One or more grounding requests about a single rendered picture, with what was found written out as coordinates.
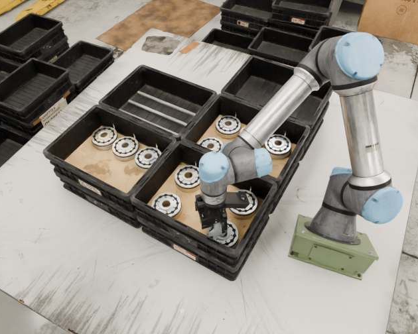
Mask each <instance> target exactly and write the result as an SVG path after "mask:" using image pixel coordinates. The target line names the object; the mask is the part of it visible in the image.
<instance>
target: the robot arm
mask: <svg viewBox="0 0 418 334"><path fill-rule="evenodd" d="M383 61H384V52H383V47H382V45H381V43H380V41H379V40H378V39H377V38H376V37H374V36H373V35H371V34H369V33H366V32H351V33H348V34H345V35H342V36H337V37H332V38H327V39H325V40H323V41H322V42H320V43H319V44H317V45H316V46H315V47H314V48H313V49H312V50H311V51H310V52H309V53H308V54H307V55H306V56H305V57H304V58H303V59H302V61H301V62H300V63H299V64H298V65H297V66H296V67H295V69H294V74H293V75H292V77H291V78H290V79H289V80H288V81H287V82H286V83H285V85H284V86H283V87H282V88H281V89H280V90H279V91H278V92H277V93H276V94H275V95H274V96H273V97H272V98H271V99H270V101H269V102H268V103H267V104H266V105H265V106H264V107H263V109H262V110H261V111H260V112H259V113H258V114H257V115H256V116H255V117H254V118H253V119H252V120H251V121H250V122H249V123H248V125H247V126H246V127H245V128H244V129H243V130H242V131H241V133H240V134H239V135H238V136H237V137H236V138H235V139H234V140H233V141H231V142H227V143H226V144H224V145H223V147H222V148H221V151H220V152H208V153H206V154H205V155H204V156H202V158H201V159H200V162H199V170H198V175H199V177H200V194H198V195H195V199H196V201H195V202H194V204H195V211H198V214H199V216H200V223H201V226H202V229H206V228H209V227H213V226H214V228H213V229H212V230H211V231H210V232H209V233H208V236H209V237H212V236H218V235H220V236H221V237H223V236H224V235H225V234H226V233H227V230H228V224H227V220H228V216H227V213H226V208H236V209H245V208H246V207H247V206H248V205H249V204H250V202H249V200H248V198H247V195H246V193H241V192H227V187H228V185H230V184H235V183H238V182H243V181H246V180H250V179H254V178H260V177H261V176H264V175H268V174H270V173H271V171H272V161H271V157H270V154H269V153H268V151H267V150H266V149H265V148H260V147H261V146H262V145H263V144H264V143H265V142H266V141H267V139H268V138H269V137H270V136H271V135H272V134H273V133H274V132H275V131H276V130H277V129H278V128H279V127H280V126H281V125H282V124H283V122H284V121H285V120H286V119H287V118H288V117H289V116H290V115H291V113H292V112H293V111H294V110H295V109H296V108H297V107H298V106H299V105H300V104H301V103H302V102H303V101H304V100H305V99H306V97H307V96H308V95H309V94H310V93H311V92H312V91H317V90H319V88H320V87H321V86H322V85H323V84H325V83H326V82H328V81H330V82H331V87H332V90H333V92H335V93H337V94H338V95H339V98H340V105H341V110H342V116H343V121H344V128H345V133H346V140H347V144H348V152H349V156H350V163H351V167H352V169H350V168H343V167H339V166H337V167H334V168H333V169H332V173H331V175H330V176H329V178H330V179H329V181H328V185H327V188H326V192H325V195H324V199H323V201H322V205H321V207H320V209H319V210H318V212H317V213H316V215H315V216H314V217H313V219H312V221H311V224H310V226H311V228H312V229H314V230H315V231H317V232H318V233H320V234H323V235H325V236H327V237H330V238H333V239H337V240H340V241H348V242H352V241H355V239H356V216H357V215H359V216H361V217H363V218H364V219H365V220H366V221H370V222H372V223H375V224H384V223H388V222H390V221H391V220H393V219H394V218H395V217H396V216H397V214H398V213H399V212H400V211H401V208H402V206H403V196H402V194H401V192H400V191H399V190H398V189H397V188H395V187H393V186H392V180H391V174H390V173H389V172H388V171H386V170H384V166H383V157H382V149H381V144H380V135H379V130H378V121H377V116H376V107H375V102H374V93H373V86H374V85H375V84H376V82H377V81H378V77H377V73H378V72H379V71H380V70H381V66H382V65H383Z"/></svg>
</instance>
